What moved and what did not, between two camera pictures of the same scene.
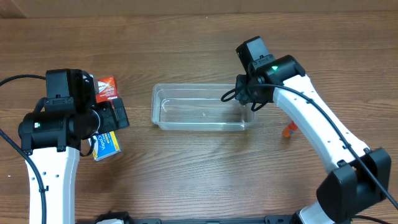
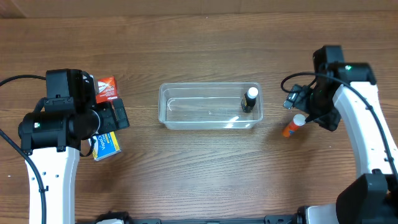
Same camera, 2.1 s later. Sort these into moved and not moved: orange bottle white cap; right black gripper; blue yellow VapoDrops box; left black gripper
Moved: right black gripper
Not moved: blue yellow VapoDrops box; left black gripper; orange bottle white cap
